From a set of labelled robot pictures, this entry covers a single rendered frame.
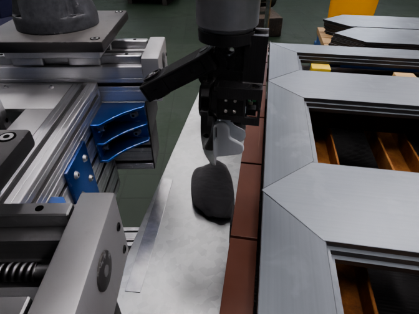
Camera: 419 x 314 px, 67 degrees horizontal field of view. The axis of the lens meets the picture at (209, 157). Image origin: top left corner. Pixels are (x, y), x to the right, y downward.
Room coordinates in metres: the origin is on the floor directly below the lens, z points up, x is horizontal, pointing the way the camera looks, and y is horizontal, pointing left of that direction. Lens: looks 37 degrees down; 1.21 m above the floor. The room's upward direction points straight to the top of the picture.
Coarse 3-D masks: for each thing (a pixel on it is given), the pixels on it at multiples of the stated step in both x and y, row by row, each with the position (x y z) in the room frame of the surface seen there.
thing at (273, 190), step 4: (272, 184) 0.40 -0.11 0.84; (276, 184) 0.40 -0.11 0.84; (264, 188) 0.39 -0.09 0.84; (268, 188) 0.39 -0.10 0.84; (272, 188) 0.39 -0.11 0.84; (276, 188) 0.39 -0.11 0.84; (268, 192) 0.38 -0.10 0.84; (272, 192) 0.38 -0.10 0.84; (276, 192) 0.38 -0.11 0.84; (280, 192) 0.38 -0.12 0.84; (272, 196) 0.37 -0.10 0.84; (276, 196) 0.37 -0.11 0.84; (280, 196) 0.37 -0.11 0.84; (276, 200) 0.36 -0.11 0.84; (280, 200) 0.36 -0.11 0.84; (280, 204) 0.35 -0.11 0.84
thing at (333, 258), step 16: (336, 64) 1.01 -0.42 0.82; (352, 64) 1.01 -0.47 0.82; (368, 64) 1.00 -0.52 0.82; (384, 64) 0.99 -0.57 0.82; (400, 64) 0.99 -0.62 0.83; (416, 64) 0.98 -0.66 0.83; (336, 112) 0.69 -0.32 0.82; (352, 112) 0.69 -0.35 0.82; (368, 112) 0.68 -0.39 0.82; (384, 112) 0.68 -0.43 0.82; (400, 112) 0.67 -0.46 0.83; (416, 112) 0.67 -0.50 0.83; (336, 256) 0.27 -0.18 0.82; (352, 256) 0.27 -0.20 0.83; (368, 256) 0.26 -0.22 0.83; (384, 256) 0.26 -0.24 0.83; (400, 256) 0.26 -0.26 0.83; (416, 256) 0.26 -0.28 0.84; (336, 272) 0.24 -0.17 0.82; (416, 272) 0.25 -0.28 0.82; (336, 288) 0.21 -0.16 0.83; (256, 304) 0.20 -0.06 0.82; (336, 304) 0.19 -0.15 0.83
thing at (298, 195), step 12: (300, 168) 0.44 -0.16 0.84; (312, 168) 0.44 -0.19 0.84; (288, 180) 0.41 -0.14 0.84; (300, 180) 0.41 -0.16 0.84; (312, 180) 0.41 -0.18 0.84; (288, 192) 0.38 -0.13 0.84; (300, 192) 0.38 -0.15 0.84; (312, 192) 0.38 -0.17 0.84; (288, 204) 0.35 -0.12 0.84; (300, 204) 0.35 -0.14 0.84; (312, 204) 0.35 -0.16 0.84; (300, 216) 0.32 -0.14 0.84; (312, 216) 0.32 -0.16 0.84; (312, 228) 0.30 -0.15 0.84; (324, 240) 0.28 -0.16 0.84
